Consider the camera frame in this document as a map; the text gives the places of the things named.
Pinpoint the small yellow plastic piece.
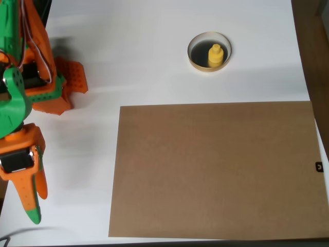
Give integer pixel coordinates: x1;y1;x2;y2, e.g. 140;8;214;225
207;44;225;68

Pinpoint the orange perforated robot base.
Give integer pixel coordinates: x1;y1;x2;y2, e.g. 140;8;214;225
31;56;89;115

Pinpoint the round gold-rimmed dish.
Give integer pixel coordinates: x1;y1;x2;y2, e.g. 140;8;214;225
187;31;232;74

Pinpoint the brown cardboard mat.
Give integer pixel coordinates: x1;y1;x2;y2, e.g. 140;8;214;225
107;100;329;239

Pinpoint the grey cable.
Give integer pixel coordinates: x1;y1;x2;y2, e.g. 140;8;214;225
0;226;62;247

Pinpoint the white red servo cable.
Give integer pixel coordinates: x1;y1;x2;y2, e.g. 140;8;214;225
19;0;52;84

